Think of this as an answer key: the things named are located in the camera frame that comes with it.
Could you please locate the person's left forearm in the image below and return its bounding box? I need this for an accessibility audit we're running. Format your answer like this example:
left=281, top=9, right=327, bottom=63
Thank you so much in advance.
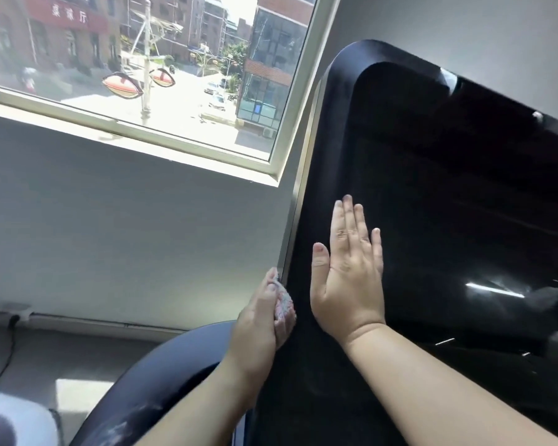
left=135, top=360, right=263, bottom=446

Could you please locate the white rounded object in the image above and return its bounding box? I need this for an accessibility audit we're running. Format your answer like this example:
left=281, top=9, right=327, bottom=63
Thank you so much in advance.
left=0, top=389, right=62, bottom=446

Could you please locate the white framed window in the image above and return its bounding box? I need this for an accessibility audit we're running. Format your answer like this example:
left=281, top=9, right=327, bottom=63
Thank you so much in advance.
left=0, top=0, right=343, bottom=189

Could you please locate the grey cleaning cloth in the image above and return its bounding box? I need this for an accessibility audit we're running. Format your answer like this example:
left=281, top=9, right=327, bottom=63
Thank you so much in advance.
left=267, top=273, right=295, bottom=331

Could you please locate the white wall cable duct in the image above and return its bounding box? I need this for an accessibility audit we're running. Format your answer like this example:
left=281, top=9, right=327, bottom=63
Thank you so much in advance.
left=0, top=304, right=235, bottom=343

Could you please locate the person's left hand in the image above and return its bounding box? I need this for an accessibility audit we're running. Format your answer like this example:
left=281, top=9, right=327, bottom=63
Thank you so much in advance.
left=224, top=267, right=298, bottom=382

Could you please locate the curved black body part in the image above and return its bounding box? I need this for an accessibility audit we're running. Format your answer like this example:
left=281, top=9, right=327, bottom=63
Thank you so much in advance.
left=70, top=320, right=261, bottom=446

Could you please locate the person's right hand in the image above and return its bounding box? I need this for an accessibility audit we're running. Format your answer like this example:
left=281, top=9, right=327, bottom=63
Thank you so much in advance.
left=310, top=194, right=388, bottom=347

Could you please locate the street lamp pole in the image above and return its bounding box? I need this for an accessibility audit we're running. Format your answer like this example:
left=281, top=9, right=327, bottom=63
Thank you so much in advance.
left=101, top=0, right=177, bottom=126

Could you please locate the black cable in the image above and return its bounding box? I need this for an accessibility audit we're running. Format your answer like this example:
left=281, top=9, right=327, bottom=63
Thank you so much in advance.
left=0, top=316, right=20, bottom=391

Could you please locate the glossy black glass panel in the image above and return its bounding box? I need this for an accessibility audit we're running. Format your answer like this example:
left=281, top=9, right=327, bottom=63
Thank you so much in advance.
left=246, top=39, right=558, bottom=446

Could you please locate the person's right forearm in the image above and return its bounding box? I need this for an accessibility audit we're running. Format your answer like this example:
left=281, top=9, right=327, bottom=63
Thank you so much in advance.
left=343, top=322, right=556, bottom=446

